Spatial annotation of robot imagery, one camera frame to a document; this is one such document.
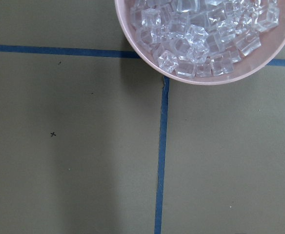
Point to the clear ice cubes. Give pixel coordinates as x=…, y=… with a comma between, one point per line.
x=201, y=38

